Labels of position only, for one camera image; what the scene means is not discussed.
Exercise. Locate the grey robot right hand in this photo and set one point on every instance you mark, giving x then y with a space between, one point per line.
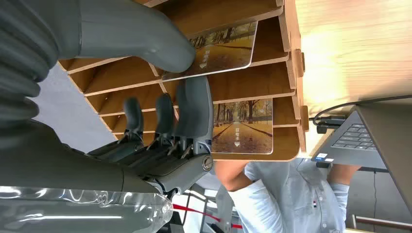
80 167

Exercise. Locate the wooden card organizer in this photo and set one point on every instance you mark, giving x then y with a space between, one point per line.
257 80

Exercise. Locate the person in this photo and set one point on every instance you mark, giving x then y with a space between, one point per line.
289 199

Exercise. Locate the grey pillar stand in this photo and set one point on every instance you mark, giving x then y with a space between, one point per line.
225 209

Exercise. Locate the grey laptop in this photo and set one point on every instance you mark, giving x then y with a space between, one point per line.
354 141

